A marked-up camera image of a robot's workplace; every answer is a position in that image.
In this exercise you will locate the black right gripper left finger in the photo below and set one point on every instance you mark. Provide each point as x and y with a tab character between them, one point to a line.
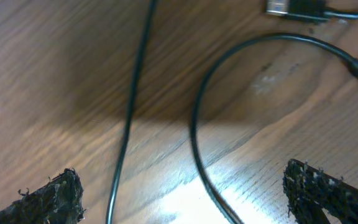
57	202

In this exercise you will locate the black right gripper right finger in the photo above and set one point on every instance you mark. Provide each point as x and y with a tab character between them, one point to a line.
310	191

